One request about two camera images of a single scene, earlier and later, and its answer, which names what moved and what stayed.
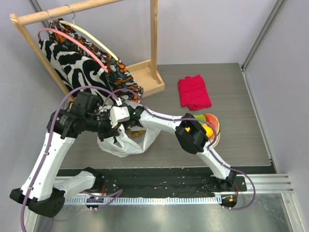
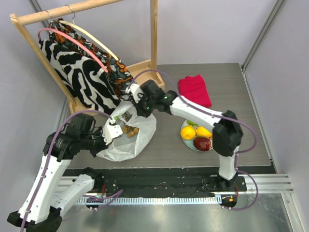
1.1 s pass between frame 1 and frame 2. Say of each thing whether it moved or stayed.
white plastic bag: moved
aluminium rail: stayed
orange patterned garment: stayed
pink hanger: stayed
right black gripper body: moved
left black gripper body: moved
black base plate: stayed
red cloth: stayed
